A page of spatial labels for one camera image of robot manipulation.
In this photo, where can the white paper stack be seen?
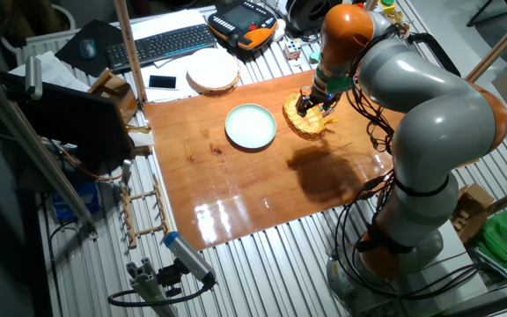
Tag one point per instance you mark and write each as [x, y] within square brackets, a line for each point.
[165, 22]

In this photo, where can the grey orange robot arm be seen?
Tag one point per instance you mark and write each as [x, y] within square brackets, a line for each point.
[434, 123]

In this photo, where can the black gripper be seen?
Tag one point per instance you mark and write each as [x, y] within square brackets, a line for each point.
[321, 99]

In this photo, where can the silver camera on pole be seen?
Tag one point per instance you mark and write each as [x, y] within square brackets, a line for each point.
[33, 77]

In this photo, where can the wooden slatted rack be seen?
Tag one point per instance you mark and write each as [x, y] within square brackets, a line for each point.
[127, 211]

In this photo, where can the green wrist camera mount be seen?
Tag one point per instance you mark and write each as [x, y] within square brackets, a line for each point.
[335, 83]

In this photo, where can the white figurine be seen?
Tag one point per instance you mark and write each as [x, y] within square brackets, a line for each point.
[278, 30]

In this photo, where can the black keyboard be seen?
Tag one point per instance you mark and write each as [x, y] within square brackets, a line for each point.
[161, 46]

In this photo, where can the white gold tissue pack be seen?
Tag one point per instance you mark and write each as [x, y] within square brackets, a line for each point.
[141, 138]

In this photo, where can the brown wooden box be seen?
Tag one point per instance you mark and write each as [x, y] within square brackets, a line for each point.
[115, 90]

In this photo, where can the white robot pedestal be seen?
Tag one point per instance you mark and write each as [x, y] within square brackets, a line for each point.
[451, 264]

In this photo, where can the white paper sheets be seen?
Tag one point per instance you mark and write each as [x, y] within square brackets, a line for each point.
[53, 70]

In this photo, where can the wooden upright post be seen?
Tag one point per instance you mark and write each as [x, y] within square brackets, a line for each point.
[129, 48]

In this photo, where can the light green round plate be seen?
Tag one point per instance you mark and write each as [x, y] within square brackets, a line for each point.
[250, 126]

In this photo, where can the yellow orange woven basket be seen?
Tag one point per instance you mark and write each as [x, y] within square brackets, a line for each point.
[306, 127]

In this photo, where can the black mouse pad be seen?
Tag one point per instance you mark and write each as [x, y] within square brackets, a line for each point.
[104, 37]

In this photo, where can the black orange teach pendant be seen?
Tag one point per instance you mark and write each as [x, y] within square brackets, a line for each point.
[240, 19]

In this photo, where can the yellow box with green button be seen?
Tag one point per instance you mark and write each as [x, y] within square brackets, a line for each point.
[388, 6]

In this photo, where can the blue box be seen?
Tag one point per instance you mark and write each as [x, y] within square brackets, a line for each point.
[77, 200]

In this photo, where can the grey aluminium profile bracket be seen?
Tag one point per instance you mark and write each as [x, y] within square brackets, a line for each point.
[148, 286]

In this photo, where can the black monitor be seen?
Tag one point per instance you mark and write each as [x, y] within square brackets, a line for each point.
[77, 123]

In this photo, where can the aluminium frame bar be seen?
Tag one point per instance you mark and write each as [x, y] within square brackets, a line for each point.
[38, 149]

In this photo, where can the white smartphone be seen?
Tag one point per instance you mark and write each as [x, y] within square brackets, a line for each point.
[162, 82]

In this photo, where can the rubik's cube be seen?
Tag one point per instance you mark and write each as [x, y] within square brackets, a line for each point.
[292, 49]

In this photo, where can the silver camera with blue end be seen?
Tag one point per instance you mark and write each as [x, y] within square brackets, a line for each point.
[189, 255]

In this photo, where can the brown wooden board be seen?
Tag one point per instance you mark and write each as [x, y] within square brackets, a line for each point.
[258, 185]

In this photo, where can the brown cardboard box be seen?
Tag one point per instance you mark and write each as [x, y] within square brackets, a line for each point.
[471, 211]

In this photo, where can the small white block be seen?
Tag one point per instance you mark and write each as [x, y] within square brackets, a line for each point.
[296, 63]

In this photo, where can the black filament spool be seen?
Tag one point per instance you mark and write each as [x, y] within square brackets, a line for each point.
[306, 13]

